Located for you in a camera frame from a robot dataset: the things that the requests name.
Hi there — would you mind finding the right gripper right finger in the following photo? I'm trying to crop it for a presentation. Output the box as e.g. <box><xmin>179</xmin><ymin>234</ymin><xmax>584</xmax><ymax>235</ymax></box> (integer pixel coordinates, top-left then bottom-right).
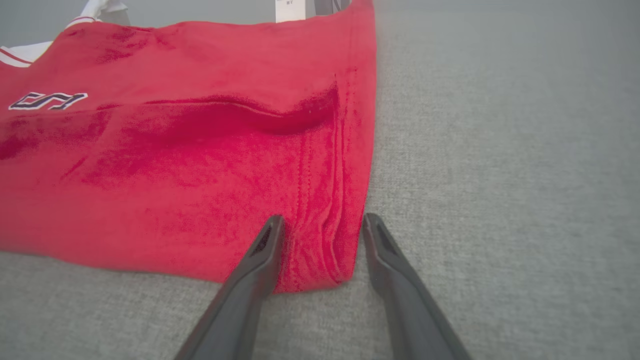
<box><xmin>362</xmin><ymin>213</ymin><xmax>473</xmax><ymax>360</ymax></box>

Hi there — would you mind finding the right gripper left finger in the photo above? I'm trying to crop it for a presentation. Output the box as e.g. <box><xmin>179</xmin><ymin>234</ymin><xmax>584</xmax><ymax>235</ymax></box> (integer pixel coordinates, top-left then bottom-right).
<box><xmin>172</xmin><ymin>215</ymin><xmax>286</xmax><ymax>360</ymax></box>

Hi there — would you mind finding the red basketball jersey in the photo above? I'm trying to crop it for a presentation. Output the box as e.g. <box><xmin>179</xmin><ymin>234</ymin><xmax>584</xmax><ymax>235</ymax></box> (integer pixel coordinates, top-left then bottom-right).
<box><xmin>0</xmin><ymin>0</ymin><xmax>377</xmax><ymax>295</ymax></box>

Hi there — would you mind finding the grey upholstered sofa cushion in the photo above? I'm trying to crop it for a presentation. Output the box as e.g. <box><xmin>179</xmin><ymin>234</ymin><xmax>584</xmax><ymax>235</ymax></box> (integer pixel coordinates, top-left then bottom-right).
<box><xmin>0</xmin><ymin>0</ymin><xmax>640</xmax><ymax>360</ymax></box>

